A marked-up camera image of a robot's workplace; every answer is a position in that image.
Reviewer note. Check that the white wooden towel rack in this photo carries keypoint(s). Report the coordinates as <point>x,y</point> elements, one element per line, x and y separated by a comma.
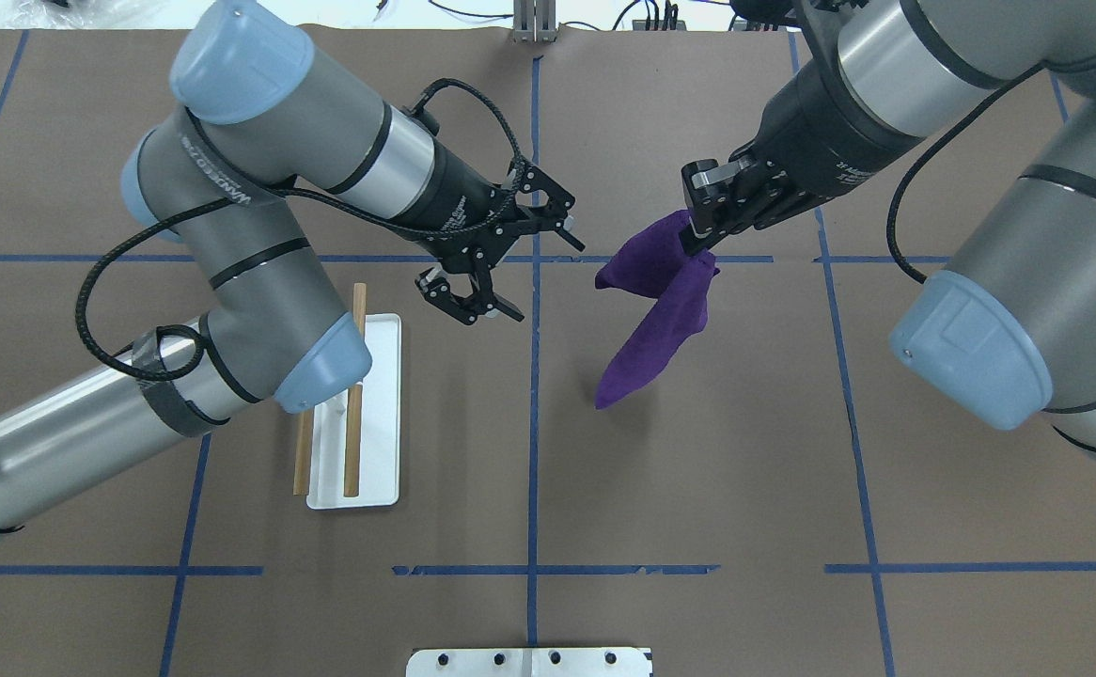
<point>347,449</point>

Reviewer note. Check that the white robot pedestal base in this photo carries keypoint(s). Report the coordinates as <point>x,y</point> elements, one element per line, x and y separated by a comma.
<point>532,661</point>

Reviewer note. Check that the purple towel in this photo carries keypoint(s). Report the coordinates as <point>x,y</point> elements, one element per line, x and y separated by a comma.
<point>653,264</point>

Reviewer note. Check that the aluminium frame post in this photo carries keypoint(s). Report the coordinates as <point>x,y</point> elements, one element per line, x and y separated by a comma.
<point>534,21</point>

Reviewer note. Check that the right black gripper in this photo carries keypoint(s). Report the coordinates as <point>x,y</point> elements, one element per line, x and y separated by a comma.
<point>813,125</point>

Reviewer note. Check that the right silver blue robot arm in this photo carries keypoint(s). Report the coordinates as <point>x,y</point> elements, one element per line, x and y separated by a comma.
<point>1008,328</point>

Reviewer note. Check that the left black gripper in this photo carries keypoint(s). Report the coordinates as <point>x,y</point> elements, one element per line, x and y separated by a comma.
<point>451,198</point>

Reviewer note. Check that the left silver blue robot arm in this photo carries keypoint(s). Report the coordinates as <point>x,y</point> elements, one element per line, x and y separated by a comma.
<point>262,115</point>

